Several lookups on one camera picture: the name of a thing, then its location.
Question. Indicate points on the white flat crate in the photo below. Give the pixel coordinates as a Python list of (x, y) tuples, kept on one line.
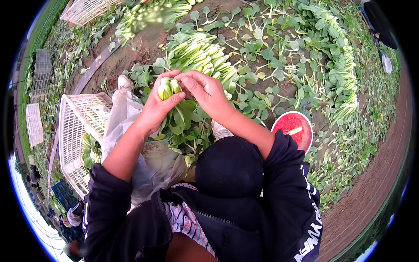
[(34, 124)]

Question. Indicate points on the pale stalk piece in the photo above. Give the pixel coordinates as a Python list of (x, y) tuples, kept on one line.
[(294, 130)]

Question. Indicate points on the person's body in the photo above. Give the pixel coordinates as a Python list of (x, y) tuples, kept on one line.
[(235, 222)]

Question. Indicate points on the stack of grey crates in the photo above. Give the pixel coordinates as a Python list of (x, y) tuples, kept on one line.
[(42, 73)]

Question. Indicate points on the grey irrigation strip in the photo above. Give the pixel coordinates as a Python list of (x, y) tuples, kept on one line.
[(95, 65)]

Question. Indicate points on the white plastic bag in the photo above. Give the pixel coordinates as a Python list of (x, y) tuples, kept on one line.
[(387, 64)]

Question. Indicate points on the bok choy bunch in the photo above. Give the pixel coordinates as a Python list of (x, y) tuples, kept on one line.
[(178, 116)]

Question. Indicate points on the blurred bok choy pile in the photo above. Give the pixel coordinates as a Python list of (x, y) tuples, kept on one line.
[(147, 18)]

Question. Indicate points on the scattered cut vegetable leaves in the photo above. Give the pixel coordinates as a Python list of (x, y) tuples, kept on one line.
[(262, 54)]

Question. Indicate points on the white plastic crate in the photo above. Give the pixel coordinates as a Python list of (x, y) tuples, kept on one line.
[(86, 9), (75, 124)]

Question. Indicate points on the person's left hand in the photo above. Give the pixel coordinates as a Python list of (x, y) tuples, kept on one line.
[(154, 106)]

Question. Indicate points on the person's right hand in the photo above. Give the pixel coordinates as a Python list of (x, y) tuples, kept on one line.
[(209, 95)]

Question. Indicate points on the pile of cut bok choy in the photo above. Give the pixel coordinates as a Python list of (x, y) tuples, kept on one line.
[(203, 55)]

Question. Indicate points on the blue plastic crate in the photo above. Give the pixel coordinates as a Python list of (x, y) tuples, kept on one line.
[(64, 195)]

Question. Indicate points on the long row of bok choy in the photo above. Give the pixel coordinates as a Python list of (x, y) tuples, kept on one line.
[(342, 72)]

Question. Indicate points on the red plastic bowl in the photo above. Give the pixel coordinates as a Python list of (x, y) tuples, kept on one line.
[(304, 137)]

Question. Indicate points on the heap of red rubber bands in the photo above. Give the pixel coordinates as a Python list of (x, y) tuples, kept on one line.
[(286, 122)]

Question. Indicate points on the bok choy in crate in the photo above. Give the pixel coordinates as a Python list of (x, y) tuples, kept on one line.
[(90, 152)]

